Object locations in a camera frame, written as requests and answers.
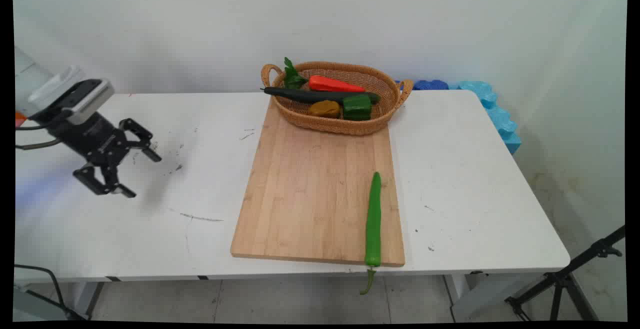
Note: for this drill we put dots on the woven wicker basket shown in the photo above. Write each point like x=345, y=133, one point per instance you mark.
x=330, y=124

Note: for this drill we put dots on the green bell pepper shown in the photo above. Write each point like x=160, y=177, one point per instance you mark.
x=357, y=108

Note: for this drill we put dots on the orange carrot with leaves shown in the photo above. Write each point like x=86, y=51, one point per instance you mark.
x=332, y=85

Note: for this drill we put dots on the long green chili pepper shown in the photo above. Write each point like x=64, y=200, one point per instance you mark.
x=373, y=219

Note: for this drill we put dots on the dark blue foam piece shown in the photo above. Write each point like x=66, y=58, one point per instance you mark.
x=430, y=85

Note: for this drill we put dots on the white table leg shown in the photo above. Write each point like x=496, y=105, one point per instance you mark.
x=87, y=296
x=462, y=294

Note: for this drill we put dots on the light blue foam piece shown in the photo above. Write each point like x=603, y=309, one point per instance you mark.
x=500, y=119

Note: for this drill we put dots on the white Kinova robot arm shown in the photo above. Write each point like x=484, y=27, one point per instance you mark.
x=27, y=76

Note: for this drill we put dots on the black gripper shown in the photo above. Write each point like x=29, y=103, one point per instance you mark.
x=92, y=136

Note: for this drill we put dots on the black tripod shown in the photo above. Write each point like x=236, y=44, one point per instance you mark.
x=562, y=281

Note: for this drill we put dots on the wooden cutting board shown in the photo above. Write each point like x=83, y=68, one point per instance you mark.
x=315, y=194

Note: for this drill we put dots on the white grey wrist camera box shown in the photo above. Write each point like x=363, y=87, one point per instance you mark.
x=80, y=94

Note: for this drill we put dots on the brown potato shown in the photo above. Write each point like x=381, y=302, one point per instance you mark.
x=324, y=109

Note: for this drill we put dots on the dark green cucumber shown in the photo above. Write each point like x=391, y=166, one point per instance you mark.
x=310, y=95

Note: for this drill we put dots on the orange object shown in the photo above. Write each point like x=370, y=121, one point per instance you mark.
x=19, y=120

